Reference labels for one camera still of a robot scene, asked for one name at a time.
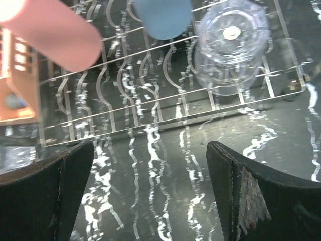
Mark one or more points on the grey blue cylinder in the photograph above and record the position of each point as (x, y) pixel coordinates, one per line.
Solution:
(13, 102)

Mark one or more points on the blue plastic tumbler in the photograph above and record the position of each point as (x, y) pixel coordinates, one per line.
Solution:
(164, 19)

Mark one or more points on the peach plastic desk organizer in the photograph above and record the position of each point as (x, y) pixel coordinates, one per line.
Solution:
(19, 76)

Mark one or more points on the steel two-tier dish rack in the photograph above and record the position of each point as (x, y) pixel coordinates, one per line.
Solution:
(140, 82)

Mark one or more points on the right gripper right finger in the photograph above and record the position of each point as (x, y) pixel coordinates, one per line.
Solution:
(257, 202)

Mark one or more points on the pink plastic tumbler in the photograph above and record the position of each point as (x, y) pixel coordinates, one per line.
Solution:
(55, 31)

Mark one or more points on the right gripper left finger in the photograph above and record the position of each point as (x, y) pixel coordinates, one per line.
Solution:
(40, 201)

